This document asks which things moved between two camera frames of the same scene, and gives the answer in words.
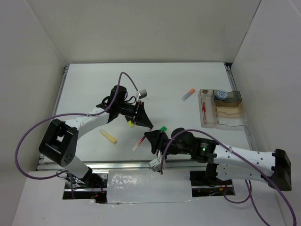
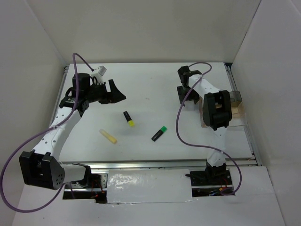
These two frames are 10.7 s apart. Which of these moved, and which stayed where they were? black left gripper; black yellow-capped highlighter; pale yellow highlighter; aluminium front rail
Moved: black left gripper
Stayed: aluminium front rail; pale yellow highlighter; black yellow-capped highlighter
